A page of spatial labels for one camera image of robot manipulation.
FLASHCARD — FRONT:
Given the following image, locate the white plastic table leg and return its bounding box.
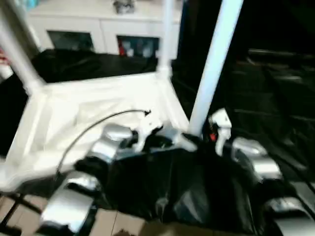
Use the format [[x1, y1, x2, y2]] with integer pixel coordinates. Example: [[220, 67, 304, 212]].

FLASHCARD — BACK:
[[187, 0, 244, 136], [157, 0, 177, 79], [0, 7, 46, 96]]

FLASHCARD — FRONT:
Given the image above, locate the white plastic table top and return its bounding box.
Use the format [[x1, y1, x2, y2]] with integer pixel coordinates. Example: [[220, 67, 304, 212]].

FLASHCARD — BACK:
[[0, 70, 200, 192]]

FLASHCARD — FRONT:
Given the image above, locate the glossy black mat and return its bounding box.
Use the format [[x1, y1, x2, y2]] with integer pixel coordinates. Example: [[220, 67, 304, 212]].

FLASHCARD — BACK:
[[0, 48, 315, 234]]

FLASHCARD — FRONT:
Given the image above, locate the long black bar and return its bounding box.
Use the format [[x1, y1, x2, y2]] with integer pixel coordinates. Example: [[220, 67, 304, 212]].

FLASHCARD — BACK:
[[249, 47, 315, 61]]

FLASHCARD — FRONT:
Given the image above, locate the white cabinet with glass doors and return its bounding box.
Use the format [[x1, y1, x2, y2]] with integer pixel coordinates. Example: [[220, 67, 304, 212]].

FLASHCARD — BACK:
[[25, 0, 184, 59]]

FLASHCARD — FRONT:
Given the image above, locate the grey metal clutter object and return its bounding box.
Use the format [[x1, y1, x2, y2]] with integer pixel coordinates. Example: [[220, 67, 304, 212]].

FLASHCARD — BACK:
[[113, 0, 136, 14]]

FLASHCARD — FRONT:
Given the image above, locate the black stand leg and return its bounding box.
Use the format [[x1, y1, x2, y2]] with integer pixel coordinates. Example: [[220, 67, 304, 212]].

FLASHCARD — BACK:
[[0, 194, 42, 235]]

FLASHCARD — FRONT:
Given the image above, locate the red and white object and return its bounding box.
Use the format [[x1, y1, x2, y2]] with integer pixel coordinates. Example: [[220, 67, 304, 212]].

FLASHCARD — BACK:
[[0, 48, 12, 78]]

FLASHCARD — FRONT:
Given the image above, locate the grey curtain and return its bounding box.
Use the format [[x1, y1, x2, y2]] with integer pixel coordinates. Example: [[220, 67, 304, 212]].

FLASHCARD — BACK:
[[0, 0, 40, 57]]

